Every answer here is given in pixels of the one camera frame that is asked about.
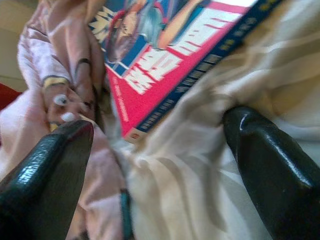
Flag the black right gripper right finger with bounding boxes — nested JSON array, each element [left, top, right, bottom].
[[222, 106, 320, 240]]

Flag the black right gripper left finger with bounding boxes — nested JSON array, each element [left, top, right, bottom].
[[0, 119, 95, 240]]

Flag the pink and blue comic book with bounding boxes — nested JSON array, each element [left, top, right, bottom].
[[87, 0, 286, 145]]

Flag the bed with grey floral sheet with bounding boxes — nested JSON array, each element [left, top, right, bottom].
[[99, 0, 320, 240]]

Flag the red folded mattress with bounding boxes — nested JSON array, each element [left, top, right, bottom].
[[0, 83, 23, 111]]

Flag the pink cartoon blanket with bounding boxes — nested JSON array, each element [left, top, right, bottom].
[[0, 0, 134, 240]]

